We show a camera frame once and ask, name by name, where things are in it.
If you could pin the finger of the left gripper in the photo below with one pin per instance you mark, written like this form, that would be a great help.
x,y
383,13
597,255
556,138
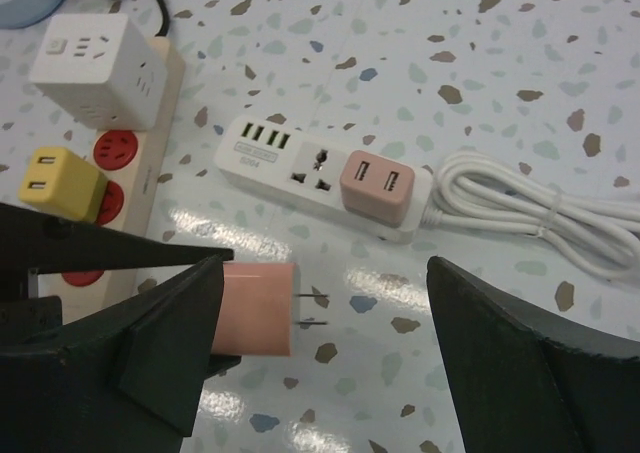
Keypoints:
x,y
35,243

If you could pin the white USB power strip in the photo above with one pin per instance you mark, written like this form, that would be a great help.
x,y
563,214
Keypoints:
x,y
303,171

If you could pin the white cube socket adapter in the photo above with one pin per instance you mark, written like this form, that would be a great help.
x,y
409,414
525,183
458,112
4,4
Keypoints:
x,y
101,70

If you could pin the pink plugged USB adapter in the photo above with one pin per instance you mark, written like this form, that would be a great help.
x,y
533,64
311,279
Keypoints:
x,y
376,187

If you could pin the pink USB charger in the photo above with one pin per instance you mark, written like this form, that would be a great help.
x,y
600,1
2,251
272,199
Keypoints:
x,y
260,307

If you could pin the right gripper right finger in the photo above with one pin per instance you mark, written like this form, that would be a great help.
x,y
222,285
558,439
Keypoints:
x,y
524,379

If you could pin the wooden red-socket power strip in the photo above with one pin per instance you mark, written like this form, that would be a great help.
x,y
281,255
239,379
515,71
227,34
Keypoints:
x,y
138,180

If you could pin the yellow USB charger cube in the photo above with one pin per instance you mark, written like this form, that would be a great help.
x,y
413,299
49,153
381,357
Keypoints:
x,y
59,182

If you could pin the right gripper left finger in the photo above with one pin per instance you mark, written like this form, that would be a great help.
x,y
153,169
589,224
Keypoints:
x,y
125,379

